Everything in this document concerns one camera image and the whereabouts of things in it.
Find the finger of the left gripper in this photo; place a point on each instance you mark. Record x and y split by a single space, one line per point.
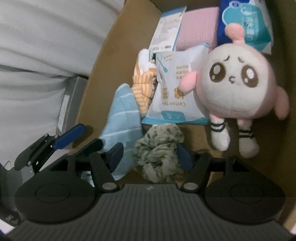
61 142

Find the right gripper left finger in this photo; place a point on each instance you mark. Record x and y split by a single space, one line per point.
99 163

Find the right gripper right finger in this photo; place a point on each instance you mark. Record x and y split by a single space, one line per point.
197 164

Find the light blue checked towel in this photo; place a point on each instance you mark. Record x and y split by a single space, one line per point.
123 125

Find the green white scrunchie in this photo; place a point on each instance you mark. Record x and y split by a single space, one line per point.
156 153

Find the white cotton swab bag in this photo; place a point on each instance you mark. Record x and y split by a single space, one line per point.
170 104

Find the pink round plush doll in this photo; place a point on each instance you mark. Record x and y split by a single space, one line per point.
236 81

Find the orange striped towel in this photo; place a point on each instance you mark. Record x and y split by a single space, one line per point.
144 80

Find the blue white carton box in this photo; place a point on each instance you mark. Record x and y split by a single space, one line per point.
167 30

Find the pink glitter sponge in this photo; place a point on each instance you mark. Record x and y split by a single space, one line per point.
197 27

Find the blue wet wipes pack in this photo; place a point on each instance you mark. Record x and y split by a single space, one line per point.
253 16

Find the grey cardboard box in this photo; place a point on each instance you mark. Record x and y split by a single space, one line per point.
75 88

